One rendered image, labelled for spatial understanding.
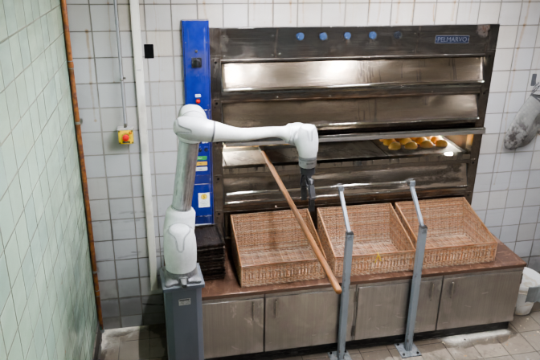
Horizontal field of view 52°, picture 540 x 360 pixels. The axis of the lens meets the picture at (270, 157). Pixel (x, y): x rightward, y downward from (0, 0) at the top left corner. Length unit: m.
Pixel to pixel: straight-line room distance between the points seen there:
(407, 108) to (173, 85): 1.58
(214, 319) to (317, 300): 0.66
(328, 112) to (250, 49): 0.68
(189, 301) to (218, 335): 0.82
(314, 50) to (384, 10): 0.51
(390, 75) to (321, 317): 1.64
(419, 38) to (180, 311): 2.28
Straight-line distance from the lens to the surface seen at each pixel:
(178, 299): 2.86
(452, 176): 4.25
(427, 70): 3.90
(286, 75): 3.56
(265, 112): 3.61
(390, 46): 3.76
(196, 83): 3.46
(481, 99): 4.15
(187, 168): 2.79
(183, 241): 2.73
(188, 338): 3.02
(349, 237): 3.40
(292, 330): 3.75
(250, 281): 3.52
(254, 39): 3.50
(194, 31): 3.40
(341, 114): 3.73
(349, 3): 3.60
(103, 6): 3.42
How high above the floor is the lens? 2.57
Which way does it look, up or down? 21 degrees down
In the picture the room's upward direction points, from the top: 1 degrees clockwise
